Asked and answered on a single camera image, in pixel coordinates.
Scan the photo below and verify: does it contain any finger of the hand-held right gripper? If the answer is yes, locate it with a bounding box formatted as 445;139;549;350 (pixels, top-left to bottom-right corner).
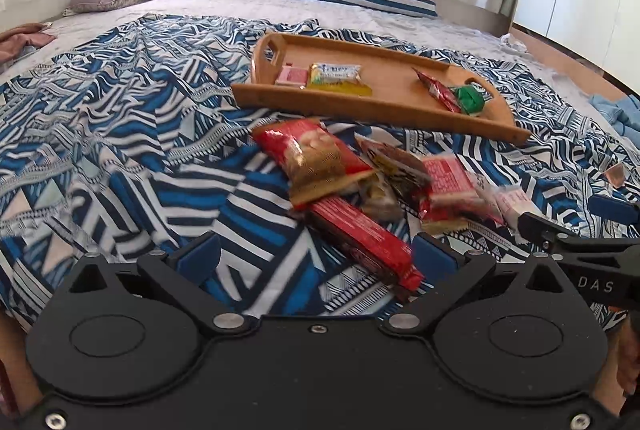
588;194;640;225
516;210;626;257

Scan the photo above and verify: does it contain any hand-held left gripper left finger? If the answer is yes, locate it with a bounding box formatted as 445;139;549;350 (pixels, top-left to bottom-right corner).
65;232;253;338

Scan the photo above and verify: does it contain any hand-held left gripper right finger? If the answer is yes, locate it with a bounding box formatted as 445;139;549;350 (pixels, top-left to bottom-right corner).
377;232;576;337

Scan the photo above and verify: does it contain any red gold-edged wafer packet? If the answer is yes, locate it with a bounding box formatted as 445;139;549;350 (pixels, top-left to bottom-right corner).
417;202;506;236

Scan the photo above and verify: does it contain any clear white cake packet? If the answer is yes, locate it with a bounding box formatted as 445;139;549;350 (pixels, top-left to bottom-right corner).
487;187;546;241

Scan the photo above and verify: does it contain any small brown snack packet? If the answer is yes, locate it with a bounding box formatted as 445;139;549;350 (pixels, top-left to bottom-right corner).
357;175;406;223

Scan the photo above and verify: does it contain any red dotted snack packet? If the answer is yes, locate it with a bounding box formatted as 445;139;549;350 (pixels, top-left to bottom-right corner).
420;154;493;211

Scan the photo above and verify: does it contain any long red bar packet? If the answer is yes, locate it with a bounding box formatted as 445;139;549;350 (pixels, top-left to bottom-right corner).
305;197;426;303

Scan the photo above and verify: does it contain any dark brown chocolate packet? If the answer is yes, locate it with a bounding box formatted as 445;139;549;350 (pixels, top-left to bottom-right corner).
354;133;433;211

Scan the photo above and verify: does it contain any green candy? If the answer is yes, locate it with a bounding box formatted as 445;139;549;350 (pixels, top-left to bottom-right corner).
450;84;493;117

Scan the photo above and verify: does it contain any red gold peanut packet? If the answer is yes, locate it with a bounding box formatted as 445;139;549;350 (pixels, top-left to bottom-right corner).
250;117;378;211

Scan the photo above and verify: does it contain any red black coffee stick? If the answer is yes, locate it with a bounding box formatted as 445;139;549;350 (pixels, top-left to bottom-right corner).
411;66;463;113

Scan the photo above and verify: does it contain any wooden tray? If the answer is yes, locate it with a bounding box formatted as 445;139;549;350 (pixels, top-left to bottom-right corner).
231;32;531;146

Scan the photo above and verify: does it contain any pink white snack packet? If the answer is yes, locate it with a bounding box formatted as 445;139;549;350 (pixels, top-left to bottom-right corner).
274;65;308;88

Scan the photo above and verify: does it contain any yellow snack packet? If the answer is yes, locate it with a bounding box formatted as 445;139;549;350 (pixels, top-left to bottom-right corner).
304;62;375;97

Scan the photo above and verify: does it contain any light blue cloth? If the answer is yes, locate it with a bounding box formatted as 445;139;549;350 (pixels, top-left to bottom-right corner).
589;92;640;138

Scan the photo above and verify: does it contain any blue patterned blanket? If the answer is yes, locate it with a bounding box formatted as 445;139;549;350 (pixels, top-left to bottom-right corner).
0;12;640;336

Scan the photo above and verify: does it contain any clear plastic wrapper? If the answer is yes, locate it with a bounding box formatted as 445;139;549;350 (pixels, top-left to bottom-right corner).
500;32;528;53

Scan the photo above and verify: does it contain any grey bed sheet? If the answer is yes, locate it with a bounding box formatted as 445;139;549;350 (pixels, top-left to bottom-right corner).
0;0;640;121

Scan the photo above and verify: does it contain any reddish brown cloth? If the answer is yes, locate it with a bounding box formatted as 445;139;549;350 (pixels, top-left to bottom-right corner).
0;22;56;63

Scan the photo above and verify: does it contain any wooden bed frame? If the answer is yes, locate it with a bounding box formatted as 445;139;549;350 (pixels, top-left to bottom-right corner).
507;21;640;98

